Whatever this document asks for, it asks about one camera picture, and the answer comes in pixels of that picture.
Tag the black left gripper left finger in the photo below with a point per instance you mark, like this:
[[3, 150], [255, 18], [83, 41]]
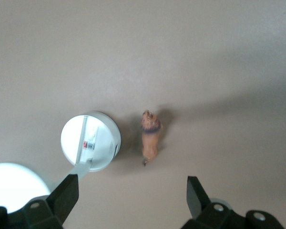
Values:
[[59, 202]]

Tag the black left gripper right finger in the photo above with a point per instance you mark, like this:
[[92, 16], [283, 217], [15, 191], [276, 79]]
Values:
[[197, 202]]

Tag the small brown lion statue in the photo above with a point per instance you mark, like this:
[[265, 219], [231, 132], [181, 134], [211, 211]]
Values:
[[150, 138]]

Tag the white round desk lamp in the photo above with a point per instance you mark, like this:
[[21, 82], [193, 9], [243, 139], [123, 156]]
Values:
[[97, 143]]

